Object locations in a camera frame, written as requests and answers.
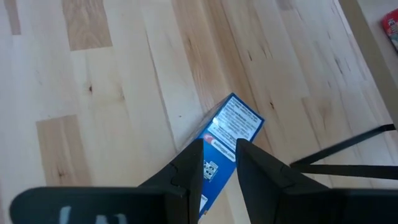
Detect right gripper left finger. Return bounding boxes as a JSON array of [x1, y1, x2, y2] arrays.
[[138, 138, 205, 224]]

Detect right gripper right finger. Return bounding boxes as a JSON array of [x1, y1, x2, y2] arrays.
[[235, 138, 331, 224]]

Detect blue Frosted Flakes cereal box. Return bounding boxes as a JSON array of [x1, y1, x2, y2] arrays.
[[178, 92, 266, 218]]

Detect red Froot Loops cereal box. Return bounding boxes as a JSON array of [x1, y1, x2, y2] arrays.
[[381, 8, 398, 52]]

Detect wooden shelf black metal legs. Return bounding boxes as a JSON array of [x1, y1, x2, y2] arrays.
[[289, 0, 398, 180]]

